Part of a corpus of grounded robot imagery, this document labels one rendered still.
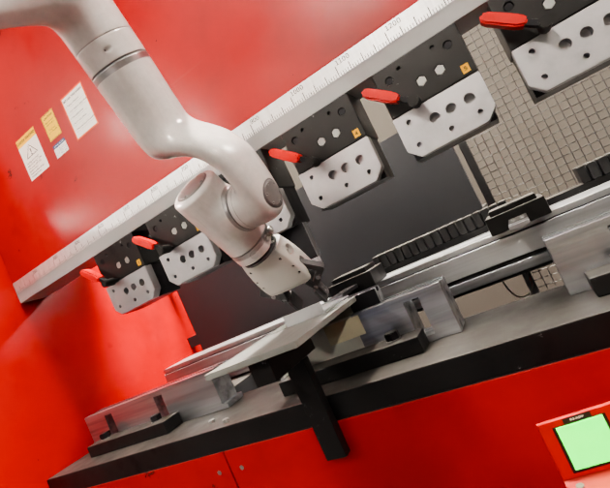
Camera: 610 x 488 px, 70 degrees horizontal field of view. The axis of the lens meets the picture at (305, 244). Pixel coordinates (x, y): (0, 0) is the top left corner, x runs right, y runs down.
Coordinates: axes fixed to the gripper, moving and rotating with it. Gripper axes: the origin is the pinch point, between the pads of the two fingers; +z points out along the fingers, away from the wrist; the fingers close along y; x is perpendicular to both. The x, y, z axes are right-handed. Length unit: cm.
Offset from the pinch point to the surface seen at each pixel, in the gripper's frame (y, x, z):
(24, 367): 86, -5, -13
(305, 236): -3.1, -9.9, -6.2
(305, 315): -0.5, 5.5, -1.3
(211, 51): -3, -34, -40
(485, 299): 0, -122, 176
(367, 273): -4.7, -16.5, 16.1
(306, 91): -17.1, -22.7, -26.3
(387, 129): 9, -201, 83
